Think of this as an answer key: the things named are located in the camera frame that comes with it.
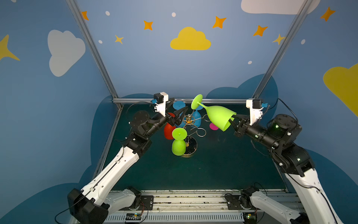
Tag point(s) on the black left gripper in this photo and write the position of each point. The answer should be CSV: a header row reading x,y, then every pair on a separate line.
x,y
168,116

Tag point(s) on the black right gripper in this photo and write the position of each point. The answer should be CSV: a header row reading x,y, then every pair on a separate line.
x,y
242,125

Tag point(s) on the green wine glass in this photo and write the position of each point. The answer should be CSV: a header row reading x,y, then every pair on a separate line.
x,y
218,115
179,143

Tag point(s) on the magenta plastic wine glass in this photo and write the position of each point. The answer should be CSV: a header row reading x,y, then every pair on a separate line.
x,y
213,127

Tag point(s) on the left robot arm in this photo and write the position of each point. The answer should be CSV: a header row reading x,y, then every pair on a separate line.
x,y
91,204

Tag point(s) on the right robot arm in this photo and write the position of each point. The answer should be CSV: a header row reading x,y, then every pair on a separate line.
x,y
296,164

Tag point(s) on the blue wine glass left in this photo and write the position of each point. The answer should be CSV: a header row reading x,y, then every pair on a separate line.
x,y
177,106

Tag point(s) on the blue wine glass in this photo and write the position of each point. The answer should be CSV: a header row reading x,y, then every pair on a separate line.
x,y
197,116
177,106

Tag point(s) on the red plastic wine glass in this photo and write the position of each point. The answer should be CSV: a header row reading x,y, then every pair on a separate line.
x,y
168,129

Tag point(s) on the blue wine glass right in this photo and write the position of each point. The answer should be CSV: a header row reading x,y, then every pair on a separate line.
x,y
197,116

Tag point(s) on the right green circuit board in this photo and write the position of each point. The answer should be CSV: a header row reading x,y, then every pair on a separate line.
x,y
249,218

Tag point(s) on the green circuit board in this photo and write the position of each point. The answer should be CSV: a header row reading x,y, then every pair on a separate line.
x,y
249,218
133,217

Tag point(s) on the left green circuit board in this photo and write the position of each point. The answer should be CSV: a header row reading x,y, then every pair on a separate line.
x,y
133,217

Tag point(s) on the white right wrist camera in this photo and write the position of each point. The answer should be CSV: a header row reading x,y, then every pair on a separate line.
x,y
256,107

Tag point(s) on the aluminium frame right post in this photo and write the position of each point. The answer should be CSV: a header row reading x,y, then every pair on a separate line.
x,y
293,29

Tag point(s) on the aluminium frame post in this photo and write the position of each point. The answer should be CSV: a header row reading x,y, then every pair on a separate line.
x,y
293,29
77,14

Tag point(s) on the aluminium frame back rail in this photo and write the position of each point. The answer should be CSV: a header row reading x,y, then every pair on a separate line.
x,y
186,100

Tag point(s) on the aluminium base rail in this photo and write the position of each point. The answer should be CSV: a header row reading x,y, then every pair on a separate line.
x,y
196,206

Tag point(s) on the aluminium frame left post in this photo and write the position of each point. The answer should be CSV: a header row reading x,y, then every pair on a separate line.
x,y
77,14

